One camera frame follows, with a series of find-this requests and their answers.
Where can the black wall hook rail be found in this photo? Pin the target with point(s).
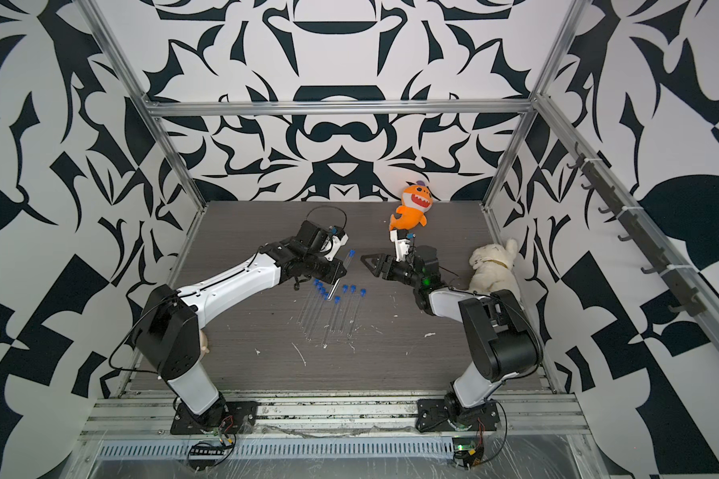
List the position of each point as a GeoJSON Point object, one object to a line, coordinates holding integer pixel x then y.
{"type": "Point", "coordinates": [643, 232]}

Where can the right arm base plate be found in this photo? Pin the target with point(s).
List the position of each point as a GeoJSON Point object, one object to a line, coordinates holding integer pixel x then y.
{"type": "Point", "coordinates": [442, 415]}

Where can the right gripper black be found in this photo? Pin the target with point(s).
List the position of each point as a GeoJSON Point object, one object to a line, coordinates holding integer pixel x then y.
{"type": "Point", "coordinates": [382, 265]}

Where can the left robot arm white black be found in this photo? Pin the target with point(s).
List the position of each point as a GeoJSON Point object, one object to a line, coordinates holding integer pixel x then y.
{"type": "Point", "coordinates": [168, 333]}

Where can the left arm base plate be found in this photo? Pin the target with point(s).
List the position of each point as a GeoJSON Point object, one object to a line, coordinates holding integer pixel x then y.
{"type": "Point", "coordinates": [232, 418]}

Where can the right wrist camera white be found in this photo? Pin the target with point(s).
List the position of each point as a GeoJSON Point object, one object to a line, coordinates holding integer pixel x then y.
{"type": "Point", "coordinates": [403, 240]}

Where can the white dog plush toy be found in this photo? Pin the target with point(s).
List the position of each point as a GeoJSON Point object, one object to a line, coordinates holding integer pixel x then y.
{"type": "Point", "coordinates": [493, 266]}

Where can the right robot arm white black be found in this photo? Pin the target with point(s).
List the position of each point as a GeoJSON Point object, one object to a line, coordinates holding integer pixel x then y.
{"type": "Point", "coordinates": [502, 343]}

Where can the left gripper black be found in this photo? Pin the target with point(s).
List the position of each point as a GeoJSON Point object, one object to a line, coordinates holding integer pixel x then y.
{"type": "Point", "coordinates": [331, 278]}

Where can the orange shark plush toy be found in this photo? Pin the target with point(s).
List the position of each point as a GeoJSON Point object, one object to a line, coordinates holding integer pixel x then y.
{"type": "Point", "coordinates": [416, 201]}

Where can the beige round toy clock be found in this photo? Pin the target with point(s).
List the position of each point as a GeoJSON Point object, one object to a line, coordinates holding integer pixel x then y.
{"type": "Point", "coordinates": [204, 344]}

